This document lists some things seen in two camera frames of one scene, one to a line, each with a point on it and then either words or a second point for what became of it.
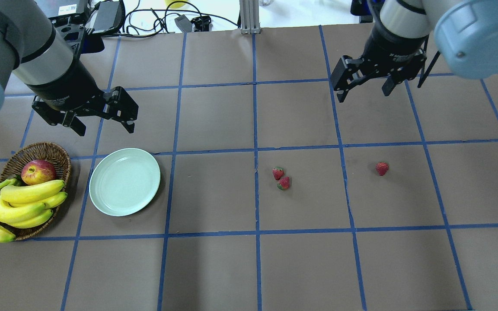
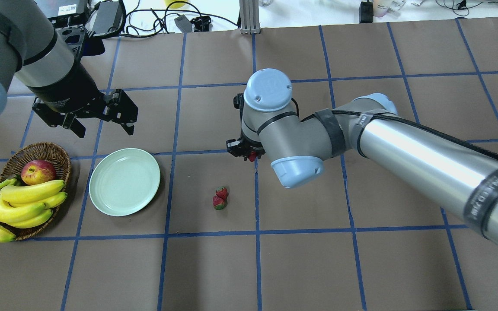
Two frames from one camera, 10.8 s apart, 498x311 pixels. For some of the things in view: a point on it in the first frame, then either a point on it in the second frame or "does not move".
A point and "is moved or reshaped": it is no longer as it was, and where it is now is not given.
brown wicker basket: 12,166 does not move
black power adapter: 110,16 does not move
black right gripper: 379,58 → 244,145
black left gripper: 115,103 does not move
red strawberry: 382,168 is moved or reshaped
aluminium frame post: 250,17 does not move
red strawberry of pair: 284,183 is moved or reshaped
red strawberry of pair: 278,172 is moved or reshaped
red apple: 37,171 does not move
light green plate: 123,181 does not move
